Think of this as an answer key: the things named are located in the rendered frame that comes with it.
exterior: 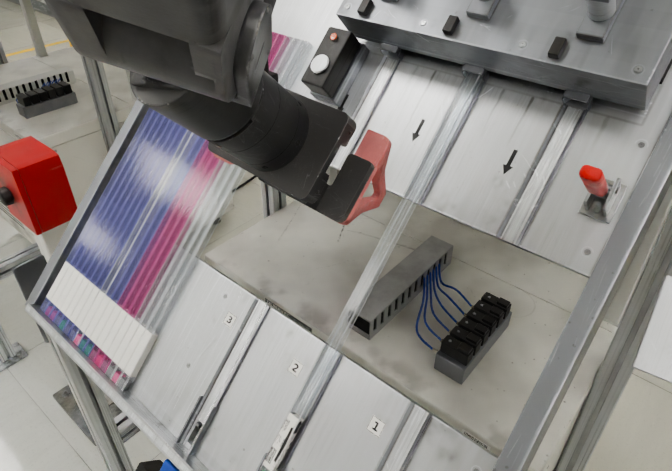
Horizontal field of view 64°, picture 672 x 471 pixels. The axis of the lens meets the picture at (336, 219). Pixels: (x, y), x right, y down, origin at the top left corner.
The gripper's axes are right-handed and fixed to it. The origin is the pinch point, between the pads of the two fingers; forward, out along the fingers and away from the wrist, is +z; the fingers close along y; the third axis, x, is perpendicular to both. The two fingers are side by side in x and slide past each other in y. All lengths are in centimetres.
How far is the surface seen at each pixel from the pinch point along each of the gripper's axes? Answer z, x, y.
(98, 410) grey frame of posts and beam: 39, 56, 47
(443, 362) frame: 44.9, 14.1, -4.9
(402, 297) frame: 50, 9, 8
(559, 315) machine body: 64, -1, -14
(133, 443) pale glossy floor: 75, 79, 63
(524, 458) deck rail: 12.7, 13.2, -22.3
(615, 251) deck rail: 13.1, -6.0, -21.0
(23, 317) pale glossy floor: 78, 80, 131
